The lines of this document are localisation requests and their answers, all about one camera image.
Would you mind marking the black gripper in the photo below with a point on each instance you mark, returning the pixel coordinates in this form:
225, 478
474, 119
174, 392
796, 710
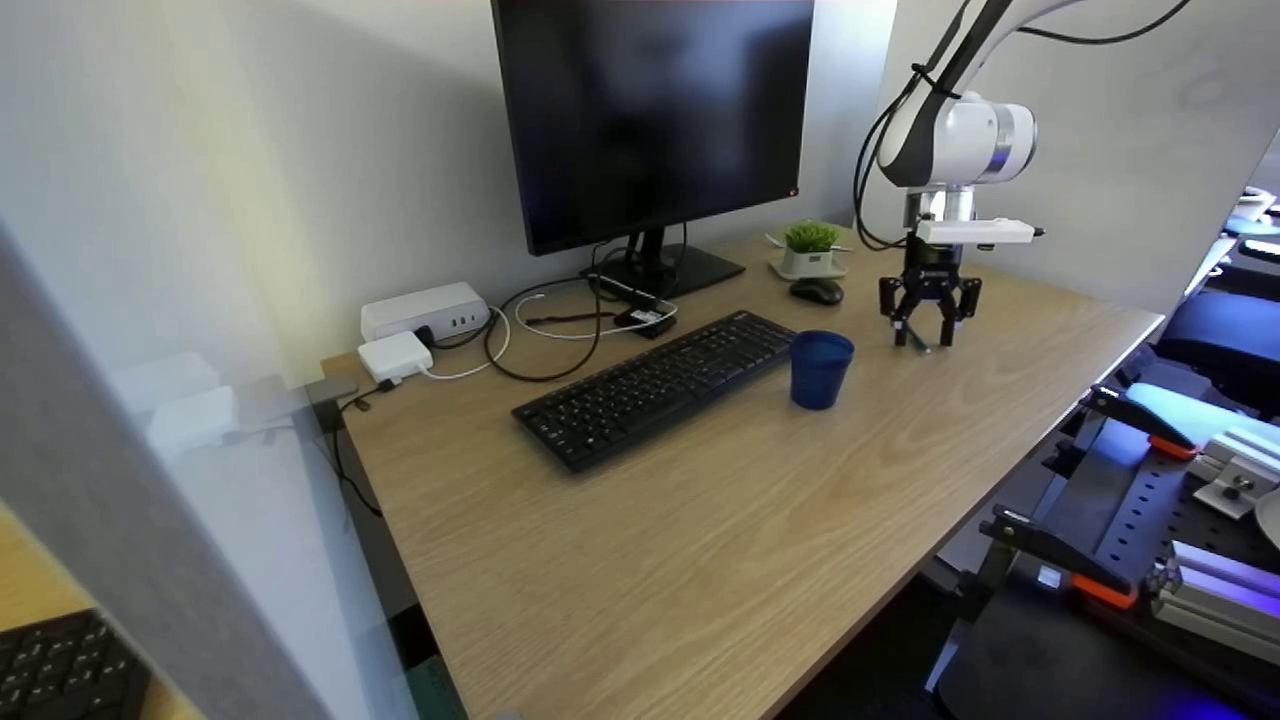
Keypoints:
935, 275

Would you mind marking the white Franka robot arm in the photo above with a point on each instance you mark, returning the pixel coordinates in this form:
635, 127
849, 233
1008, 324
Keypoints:
961, 141

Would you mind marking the blue plastic cup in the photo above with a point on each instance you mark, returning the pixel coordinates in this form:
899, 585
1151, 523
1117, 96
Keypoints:
821, 378

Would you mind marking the black computer mouse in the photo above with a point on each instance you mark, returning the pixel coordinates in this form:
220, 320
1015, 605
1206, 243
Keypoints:
817, 288

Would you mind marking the green plant in white pot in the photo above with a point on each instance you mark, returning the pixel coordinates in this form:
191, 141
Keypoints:
810, 243

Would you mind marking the black clamp with orange tip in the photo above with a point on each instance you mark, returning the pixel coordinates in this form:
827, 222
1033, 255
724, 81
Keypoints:
1125, 409
1052, 550

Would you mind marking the pale desk divider panel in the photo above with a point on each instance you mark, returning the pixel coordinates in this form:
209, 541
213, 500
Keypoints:
1133, 175
121, 563

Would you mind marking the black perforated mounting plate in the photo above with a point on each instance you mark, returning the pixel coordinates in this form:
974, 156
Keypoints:
1125, 500

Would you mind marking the black monitor stand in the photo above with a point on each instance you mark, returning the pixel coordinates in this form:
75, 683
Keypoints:
674, 271

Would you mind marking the small black dongle device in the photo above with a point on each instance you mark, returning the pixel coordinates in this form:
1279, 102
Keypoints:
648, 320

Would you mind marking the black computer keyboard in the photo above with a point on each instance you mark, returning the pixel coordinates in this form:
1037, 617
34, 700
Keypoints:
652, 385

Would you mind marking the light blue flat object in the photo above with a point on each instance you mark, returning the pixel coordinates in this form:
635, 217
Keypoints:
1206, 409

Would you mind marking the dark navy box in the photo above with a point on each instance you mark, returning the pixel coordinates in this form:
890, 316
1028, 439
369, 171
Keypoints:
1223, 335

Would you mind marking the black computer monitor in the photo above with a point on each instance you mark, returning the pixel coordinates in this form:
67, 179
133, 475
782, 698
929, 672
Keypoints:
652, 121

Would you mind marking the silver aluminium extrusion bar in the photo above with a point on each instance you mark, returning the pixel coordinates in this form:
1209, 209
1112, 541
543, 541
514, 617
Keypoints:
1223, 601

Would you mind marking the white power strip box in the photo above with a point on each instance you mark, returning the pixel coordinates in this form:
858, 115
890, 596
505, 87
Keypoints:
422, 313

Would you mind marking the small white adapter box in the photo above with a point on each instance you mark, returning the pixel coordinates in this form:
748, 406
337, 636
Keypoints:
394, 358

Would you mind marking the black keyboard on wooden desk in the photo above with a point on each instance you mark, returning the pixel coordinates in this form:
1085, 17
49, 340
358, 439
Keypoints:
67, 665

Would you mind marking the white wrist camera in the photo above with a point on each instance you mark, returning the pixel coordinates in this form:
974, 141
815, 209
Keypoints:
980, 233

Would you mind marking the silver metal bracket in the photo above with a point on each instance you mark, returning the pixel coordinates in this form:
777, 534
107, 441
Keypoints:
1232, 475

